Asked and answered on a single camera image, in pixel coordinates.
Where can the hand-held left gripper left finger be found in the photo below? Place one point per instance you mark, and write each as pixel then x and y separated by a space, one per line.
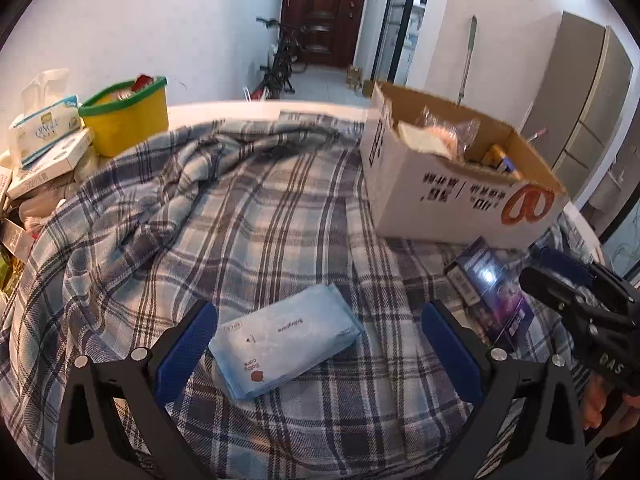
pixel 187 345

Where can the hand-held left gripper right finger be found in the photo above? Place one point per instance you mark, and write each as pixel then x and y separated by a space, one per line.
pixel 452 347

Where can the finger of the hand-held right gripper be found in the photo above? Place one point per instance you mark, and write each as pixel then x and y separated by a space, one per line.
pixel 565 262
pixel 545 285

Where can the purple box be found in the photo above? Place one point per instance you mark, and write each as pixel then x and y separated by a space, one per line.
pixel 502 300

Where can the light blue wet wipes pack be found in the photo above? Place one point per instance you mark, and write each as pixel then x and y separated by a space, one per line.
pixel 285 340

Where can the yellow snack packet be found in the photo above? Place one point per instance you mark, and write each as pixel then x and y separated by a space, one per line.
pixel 502 160

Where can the cardboard box with pretzel print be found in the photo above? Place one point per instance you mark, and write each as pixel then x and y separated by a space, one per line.
pixel 435 200

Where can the beige sponge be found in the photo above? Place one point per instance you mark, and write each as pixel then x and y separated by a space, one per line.
pixel 452 130

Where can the beige cardboard carton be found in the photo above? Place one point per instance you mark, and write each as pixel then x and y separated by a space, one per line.
pixel 425 140

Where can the person's right hand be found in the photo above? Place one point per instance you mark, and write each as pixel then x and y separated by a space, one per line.
pixel 597 405

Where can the frosted glass door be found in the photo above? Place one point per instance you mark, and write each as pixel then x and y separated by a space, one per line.
pixel 622 245

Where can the dark box with barcode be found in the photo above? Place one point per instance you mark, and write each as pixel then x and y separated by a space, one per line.
pixel 462 282

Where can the white washbasin cabinet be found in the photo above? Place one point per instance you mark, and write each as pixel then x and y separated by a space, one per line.
pixel 607 180

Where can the pink broom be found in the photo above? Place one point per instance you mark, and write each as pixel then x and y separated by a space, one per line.
pixel 537 135

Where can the blue plaid blanket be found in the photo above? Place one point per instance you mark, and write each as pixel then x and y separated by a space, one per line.
pixel 225 220

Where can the beige refrigerator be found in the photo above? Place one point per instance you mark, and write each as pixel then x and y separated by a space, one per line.
pixel 580 90

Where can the grey mop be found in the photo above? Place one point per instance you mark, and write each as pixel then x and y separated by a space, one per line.
pixel 467 60

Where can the yellow bin with green rim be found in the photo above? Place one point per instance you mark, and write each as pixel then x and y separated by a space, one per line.
pixel 127 127

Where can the flat white and blue box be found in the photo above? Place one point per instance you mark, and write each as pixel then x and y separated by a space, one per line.
pixel 50 165

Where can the white tissue pack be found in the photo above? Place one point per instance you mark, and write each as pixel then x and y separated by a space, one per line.
pixel 42 130

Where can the red and white stand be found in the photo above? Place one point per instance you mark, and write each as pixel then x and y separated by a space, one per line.
pixel 256 94

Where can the red item in bin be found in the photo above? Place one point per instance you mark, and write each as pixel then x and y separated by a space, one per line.
pixel 142 82

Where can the small cardboard boxes on floor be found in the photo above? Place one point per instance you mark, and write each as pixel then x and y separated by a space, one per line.
pixel 354 77

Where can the black framed glass sliding door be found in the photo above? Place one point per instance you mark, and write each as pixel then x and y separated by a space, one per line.
pixel 410 20

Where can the black bicycle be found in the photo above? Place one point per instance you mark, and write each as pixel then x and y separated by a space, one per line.
pixel 282 60

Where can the dark brown entrance door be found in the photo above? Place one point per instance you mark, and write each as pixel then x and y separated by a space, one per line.
pixel 325 10

